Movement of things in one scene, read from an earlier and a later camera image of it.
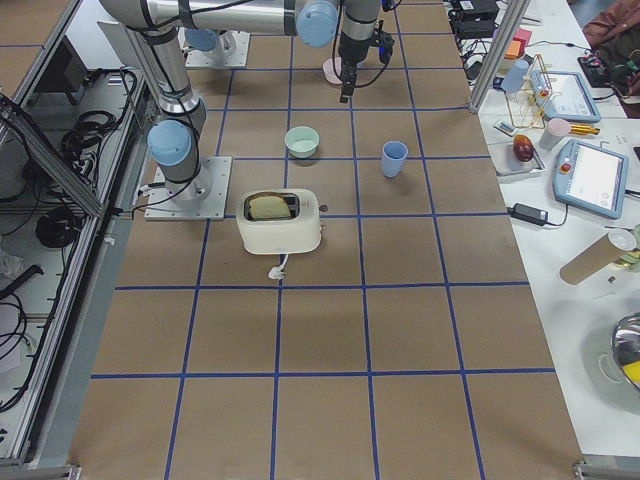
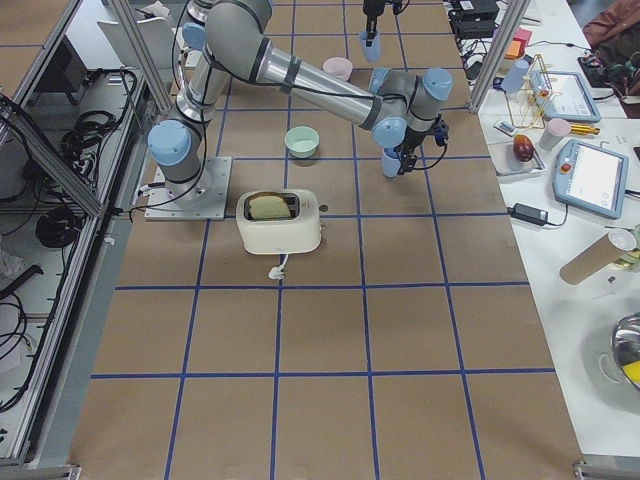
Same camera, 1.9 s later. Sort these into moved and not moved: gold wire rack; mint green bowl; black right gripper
Moved: black right gripper
Not moved: gold wire rack; mint green bowl
